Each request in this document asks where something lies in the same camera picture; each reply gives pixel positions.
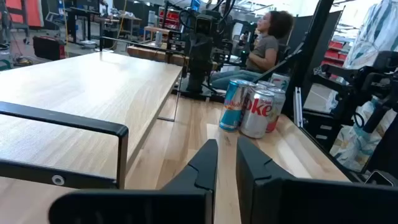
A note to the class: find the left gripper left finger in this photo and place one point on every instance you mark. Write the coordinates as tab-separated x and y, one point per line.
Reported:
199	174

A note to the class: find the black metal table frame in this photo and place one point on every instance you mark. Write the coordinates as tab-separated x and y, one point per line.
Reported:
311	40

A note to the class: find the black side stand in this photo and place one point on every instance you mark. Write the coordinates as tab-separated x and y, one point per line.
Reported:
357	87

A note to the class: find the black red toolbox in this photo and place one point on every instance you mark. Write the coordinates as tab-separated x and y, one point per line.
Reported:
46	46

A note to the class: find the person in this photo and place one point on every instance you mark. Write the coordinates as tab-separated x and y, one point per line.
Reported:
264	49

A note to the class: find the wooden shelf black metal legs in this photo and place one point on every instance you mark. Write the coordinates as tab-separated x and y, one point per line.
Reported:
77	93

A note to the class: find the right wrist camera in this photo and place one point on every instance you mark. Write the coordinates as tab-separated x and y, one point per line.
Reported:
204	25

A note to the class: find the wooden background bench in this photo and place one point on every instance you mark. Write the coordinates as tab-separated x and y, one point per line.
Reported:
149	53

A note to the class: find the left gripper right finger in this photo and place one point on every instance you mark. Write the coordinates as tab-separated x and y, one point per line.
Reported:
255	186

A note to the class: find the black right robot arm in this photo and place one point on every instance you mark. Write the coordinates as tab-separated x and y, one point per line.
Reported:
189	93

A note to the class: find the silver Diet Coke can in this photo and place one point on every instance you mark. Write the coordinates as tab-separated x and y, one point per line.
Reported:
266	84
256	115
277	102

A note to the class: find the white teal patterned cloth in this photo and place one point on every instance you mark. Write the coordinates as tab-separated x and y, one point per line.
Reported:
376	28

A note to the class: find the blue silver Red Bull can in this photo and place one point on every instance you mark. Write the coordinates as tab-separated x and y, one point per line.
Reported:
231	105

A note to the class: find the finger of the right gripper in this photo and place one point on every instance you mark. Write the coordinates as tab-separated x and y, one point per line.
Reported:
195	63
207	63

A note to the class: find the red storage bins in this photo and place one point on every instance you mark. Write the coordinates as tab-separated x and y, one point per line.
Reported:
334	53
169	18

